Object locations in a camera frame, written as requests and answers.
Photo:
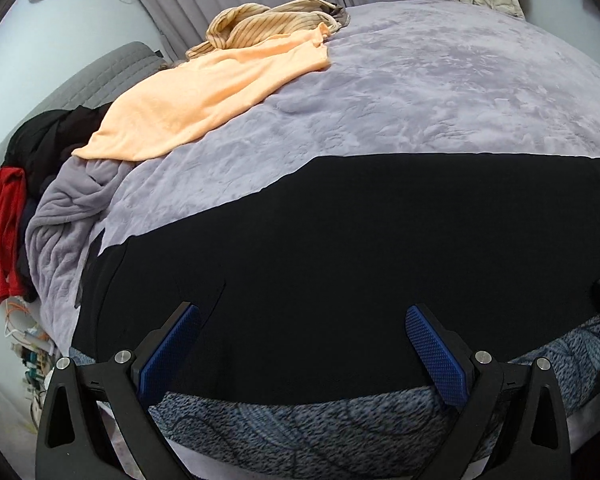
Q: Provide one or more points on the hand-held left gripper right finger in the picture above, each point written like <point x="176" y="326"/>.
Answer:
<point x="435" y="355"/>

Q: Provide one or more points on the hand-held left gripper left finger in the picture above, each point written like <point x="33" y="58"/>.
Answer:
<point x="172" y="350"/>

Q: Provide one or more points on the black pants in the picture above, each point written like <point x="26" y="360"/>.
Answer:
<point x="330" y="260"/>

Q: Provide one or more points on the grey fleece blanket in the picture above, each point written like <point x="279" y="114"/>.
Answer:
<point x="60" y="240"/>

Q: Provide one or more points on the red garment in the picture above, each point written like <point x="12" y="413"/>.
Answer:
<point x="5" y="220"/>

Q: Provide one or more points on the peach garment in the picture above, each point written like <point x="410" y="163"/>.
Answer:
<point x="195" y="100"/>

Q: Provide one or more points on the pile of black clothing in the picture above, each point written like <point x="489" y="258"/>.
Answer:
<point x="45" y="132"/>

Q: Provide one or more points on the lavender plush blanket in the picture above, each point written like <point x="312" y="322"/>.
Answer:
<point x="430" y="85"/>

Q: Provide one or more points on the grey quilted headboard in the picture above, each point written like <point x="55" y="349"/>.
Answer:
<point x="80" y="80"/>

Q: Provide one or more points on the beige striped garment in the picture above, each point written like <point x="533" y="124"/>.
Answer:
<point x="270" y="22"/>

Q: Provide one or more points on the grey-brown garment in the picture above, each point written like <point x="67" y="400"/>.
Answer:
<point x="341" y="16"/>

